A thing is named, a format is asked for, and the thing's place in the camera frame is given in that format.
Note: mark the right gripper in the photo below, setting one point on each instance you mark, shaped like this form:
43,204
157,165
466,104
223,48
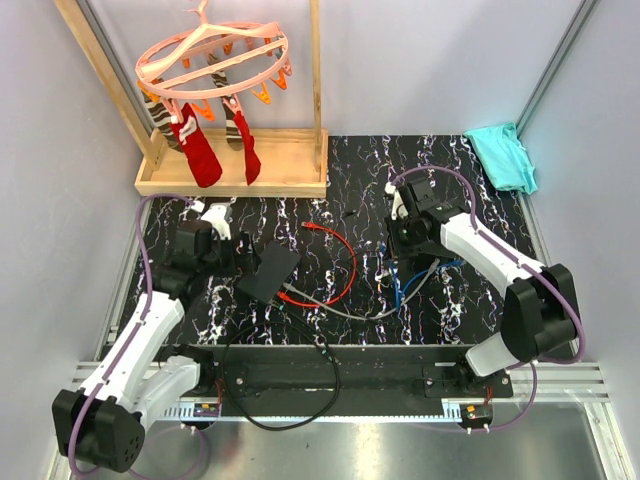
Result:
397,249

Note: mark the striped brown sock right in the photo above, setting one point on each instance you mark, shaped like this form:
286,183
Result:
233,136

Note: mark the red sock right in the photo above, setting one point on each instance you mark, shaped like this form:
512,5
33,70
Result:
252,161

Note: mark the red sock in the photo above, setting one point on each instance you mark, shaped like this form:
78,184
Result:
203,163
252,161

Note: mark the striped brown sock left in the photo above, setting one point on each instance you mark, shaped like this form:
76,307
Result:
161,119

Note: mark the pink round clip hanger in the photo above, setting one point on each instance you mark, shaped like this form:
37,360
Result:
216,61

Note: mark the red sock left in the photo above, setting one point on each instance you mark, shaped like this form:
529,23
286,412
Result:
203,163

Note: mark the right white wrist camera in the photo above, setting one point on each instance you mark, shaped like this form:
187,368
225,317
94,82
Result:
398,209

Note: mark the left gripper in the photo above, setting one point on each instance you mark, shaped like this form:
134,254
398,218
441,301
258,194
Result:
249,262

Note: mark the teal folded cloth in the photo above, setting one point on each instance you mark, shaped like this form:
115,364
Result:
503,157

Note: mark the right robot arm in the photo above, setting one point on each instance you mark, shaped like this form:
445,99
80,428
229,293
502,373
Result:
540,308

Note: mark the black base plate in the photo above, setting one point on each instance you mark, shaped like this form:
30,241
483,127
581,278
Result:
294,382

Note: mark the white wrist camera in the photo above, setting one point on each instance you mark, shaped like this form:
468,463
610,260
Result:
398,209
217,215

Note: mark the wooden rack frame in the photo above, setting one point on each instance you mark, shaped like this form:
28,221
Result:
293,161

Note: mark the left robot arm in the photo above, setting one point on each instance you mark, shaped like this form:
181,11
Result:
103,423

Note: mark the black network switch box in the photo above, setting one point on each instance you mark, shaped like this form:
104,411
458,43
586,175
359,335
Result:
276,266

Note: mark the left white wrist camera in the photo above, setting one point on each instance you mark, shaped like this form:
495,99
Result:
217,215

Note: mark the striped brown sock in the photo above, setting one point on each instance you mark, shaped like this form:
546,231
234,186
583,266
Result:
233,136
161,119

